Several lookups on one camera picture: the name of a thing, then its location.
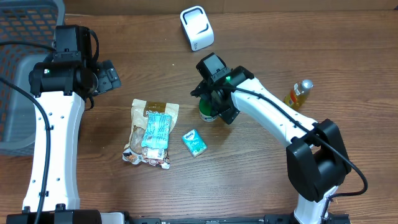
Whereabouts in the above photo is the green lidded jar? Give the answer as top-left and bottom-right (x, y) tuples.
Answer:
(199, 99), (218, 123)

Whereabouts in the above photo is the teal tissue pack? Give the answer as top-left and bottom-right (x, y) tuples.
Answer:
(182, 129), (207, 157)

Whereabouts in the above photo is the teal wafer packet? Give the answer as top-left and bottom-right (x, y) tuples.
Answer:
(141, 113), (172, 149)

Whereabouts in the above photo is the yellow dish soap bottle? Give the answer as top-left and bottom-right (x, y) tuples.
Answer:
(283, 79), (313, 111)

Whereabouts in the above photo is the brown snack bag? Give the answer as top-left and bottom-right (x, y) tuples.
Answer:
(122, 99), (180, 169)

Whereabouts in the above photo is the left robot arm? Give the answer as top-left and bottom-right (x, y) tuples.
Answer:
(6, 25), (130, 223)

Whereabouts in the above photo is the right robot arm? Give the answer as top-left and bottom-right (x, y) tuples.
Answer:
(191, 53), (351, 223)

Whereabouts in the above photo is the white barcode scanner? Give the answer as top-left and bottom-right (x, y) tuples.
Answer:
(180, 6), (215, 52)

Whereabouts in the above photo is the grey plastic shopping basket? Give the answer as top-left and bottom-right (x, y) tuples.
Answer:
(0, 0), (67, 156)

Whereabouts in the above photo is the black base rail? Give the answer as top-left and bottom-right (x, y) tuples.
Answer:
(124, 213), (351, 224)

